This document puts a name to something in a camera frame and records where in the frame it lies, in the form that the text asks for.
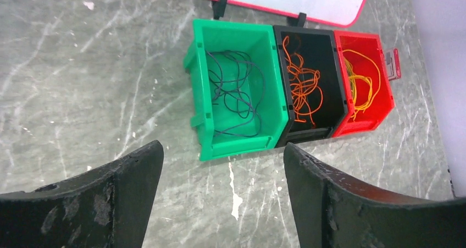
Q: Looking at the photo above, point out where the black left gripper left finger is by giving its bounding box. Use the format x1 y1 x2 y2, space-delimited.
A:
1 140 164 247

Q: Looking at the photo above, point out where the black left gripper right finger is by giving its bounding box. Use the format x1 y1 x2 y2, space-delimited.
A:
283 143 465 247

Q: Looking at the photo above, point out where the black plastic bin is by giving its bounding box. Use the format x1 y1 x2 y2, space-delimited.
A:
273 25 348 147

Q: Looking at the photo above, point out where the green plastic bin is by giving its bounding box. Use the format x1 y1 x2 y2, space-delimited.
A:
183 19 289 161

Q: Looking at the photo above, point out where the red plastic bin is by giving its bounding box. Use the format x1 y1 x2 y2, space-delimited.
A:
332 30 395 137

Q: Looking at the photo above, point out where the black whiteboard stand foot right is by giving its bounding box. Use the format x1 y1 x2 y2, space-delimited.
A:
286 13 307 27

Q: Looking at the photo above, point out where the black whiteboard stand foot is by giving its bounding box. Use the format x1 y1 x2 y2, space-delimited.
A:
211 0 228 20
286 13 307 27

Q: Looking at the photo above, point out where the black whiteboard stand foot left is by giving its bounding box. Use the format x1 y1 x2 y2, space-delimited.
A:
211 0 228 20

